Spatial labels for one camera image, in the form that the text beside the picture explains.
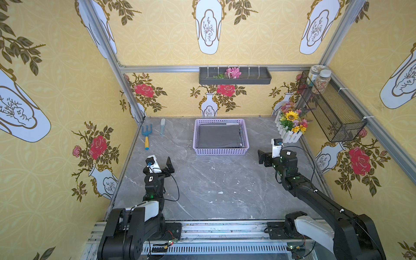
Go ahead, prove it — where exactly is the purple plastic basket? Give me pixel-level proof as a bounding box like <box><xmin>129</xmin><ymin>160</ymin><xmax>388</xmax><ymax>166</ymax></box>
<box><xmin>193</xmin><ymin>118</ymin><xmax>250</xmax><ymax>156</ymax></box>

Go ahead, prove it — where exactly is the plain grey pillowcase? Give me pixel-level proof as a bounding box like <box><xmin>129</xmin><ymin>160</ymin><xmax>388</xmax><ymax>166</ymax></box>
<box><xmin>196</xmin><ymin>123</ymin><xmax>245</xmax><ymax>148</ymax></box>

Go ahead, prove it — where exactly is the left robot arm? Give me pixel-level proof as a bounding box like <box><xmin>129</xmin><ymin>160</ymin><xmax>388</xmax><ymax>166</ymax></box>
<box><xmin>97</xmin><ymin>156</ymin><xmax>174</xmax><ymax>260</ymax></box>

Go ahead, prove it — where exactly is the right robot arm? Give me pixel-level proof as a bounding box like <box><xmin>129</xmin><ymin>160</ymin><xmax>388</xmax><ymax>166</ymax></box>
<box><xmin>258</xmin><ymin>149</ymin><xmax>386</xmax><ymax>260</ymax></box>

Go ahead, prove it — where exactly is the blue yellow garden fork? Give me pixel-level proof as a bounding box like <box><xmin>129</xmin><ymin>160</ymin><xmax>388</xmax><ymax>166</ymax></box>
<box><xmin>141</xmin><ymin>124</ymin><xmax>152</xmax><ymax>150</ymax></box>

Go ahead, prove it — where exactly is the flower pot white fence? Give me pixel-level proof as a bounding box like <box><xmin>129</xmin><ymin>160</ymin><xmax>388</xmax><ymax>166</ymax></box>
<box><xmin>275</xmin><ymin>101</ymin><xmax>309</xmax><ymax>143</ymax></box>

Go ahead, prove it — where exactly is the small light blue brush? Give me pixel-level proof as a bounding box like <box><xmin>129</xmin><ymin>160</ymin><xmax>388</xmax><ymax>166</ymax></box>
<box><xmin>159</xmin><ymin>118</ymin><xmax>166</xmax><ymax>137</ymax></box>

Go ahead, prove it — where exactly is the pink artificial flower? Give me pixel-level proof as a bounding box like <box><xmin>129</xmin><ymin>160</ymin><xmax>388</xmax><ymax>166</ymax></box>
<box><xmin>225</xmin><ymin>67</ymin><xmax>242</xmax><ymax>79</ymax></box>

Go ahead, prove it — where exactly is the glass jar front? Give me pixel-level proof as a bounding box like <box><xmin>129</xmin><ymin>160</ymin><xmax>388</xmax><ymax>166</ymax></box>
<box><xmin>312</xmin><ymin>69</ymin><xmax>332</xmax><ymax>94</ymax></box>

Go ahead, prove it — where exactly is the glass jar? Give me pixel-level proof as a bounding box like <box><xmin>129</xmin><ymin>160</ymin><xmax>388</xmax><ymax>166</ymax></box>
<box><xmin>312</xmin><ymin>69</ymin><xmax>332</xmax><ymax>94</ymax></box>
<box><xmin>306</xmin><ymin>65</ymin><xmax>327</xmax><ymax>86</ymax></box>

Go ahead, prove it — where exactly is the glass jar back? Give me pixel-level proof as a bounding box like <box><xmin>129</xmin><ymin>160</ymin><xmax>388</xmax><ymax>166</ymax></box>
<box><xmin>306</xmin><ymin>65</ymin><xmax>327</xmax><ymax>86</ymax></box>

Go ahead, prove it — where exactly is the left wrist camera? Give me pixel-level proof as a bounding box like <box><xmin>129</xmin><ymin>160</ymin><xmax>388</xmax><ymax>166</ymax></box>
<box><xmin>145</xmin><ymin>155</ymin><xmax>162</xmax><ymax>173</ymax></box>

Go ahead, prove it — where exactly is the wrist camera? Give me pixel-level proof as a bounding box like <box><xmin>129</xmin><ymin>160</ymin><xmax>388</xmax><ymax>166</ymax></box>
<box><xmin>271</xmin><ymin>139</ymin><xmax>283</xmax><ymax>159</ymax></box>
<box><xmin>145</xmin><ymin>155</ymin><xmax>162</xmax><ymax>173</ymax></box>

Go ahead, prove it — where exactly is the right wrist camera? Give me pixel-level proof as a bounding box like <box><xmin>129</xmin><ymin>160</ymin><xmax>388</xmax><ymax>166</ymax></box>
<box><xmin>271</xmin><ymin>139</ymin><xmax>283</xmax><ymax>159</ymax></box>

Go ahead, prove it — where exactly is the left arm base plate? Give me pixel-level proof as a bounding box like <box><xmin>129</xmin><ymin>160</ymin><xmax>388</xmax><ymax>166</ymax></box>
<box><xmin>154</xmin><ymin>222</ymin><xmax>182</xmax><ymax>241</ymax></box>

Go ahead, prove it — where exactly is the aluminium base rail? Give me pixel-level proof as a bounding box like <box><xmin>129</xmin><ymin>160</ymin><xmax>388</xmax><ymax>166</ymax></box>
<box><xmin>81</xmin><ymin>212</ymin><xmax>334</xmax><ymax>260</ymax></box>

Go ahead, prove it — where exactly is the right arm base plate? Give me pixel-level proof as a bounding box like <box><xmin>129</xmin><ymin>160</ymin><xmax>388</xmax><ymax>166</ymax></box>
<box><xmin>264</xmin><ymin>222</ymin><xmax>309</xmax><ymax>240</ymax></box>

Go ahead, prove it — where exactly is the black wire mesh shelf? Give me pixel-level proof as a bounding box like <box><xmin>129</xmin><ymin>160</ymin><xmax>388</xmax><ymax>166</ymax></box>
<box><xmin>298</xmin><ymin>71</ymin><xmax>368</xmax><ymax>143</ymax></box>

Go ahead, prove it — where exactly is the grey wall tray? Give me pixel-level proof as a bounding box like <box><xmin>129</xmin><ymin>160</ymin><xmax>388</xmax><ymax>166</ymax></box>
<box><xmin>199</xmin><ymin>66</ymin><xmax>272</xmax><ymax>85</ymax></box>

